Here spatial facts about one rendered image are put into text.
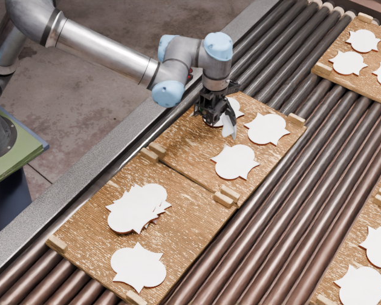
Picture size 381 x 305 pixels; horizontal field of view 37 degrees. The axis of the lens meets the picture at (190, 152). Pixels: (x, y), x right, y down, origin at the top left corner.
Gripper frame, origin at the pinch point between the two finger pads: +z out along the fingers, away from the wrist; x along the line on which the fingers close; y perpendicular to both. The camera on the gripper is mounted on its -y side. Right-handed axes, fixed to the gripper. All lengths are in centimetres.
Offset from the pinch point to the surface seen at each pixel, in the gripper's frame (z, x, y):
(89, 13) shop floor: 103, -175, -111
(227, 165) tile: 4.7, 9.6, 6.9
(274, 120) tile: 5.7, 10.6, -18.7
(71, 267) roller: 6, -3, 60
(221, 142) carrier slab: 5.9, 2.3, -0.3
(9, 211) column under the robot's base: 36, -50, 49
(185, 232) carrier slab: 4.7, 14.1, 33.4
